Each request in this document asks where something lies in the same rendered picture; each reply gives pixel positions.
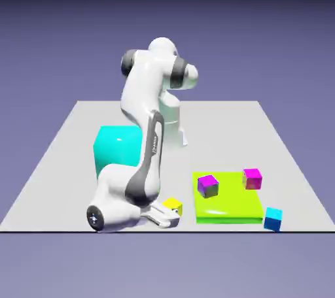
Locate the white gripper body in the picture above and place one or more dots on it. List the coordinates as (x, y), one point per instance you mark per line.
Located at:
(162, 217)

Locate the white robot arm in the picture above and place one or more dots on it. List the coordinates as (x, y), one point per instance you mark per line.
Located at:
(141, 89)

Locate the small yellow cube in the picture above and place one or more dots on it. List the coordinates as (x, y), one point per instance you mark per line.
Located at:
(171, 202)

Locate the small magenta cube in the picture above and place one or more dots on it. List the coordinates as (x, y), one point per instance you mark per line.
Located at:
(208, 181)

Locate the small pink cube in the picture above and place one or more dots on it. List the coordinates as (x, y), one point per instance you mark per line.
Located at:
(253, 179)

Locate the small blue cube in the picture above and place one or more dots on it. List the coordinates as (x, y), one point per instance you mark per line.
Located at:
(272, 218)

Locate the large lime green box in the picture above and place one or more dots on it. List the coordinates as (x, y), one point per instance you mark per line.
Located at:
(230, 206)

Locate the large cyan box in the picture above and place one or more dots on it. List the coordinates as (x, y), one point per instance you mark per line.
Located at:
(115, 146)

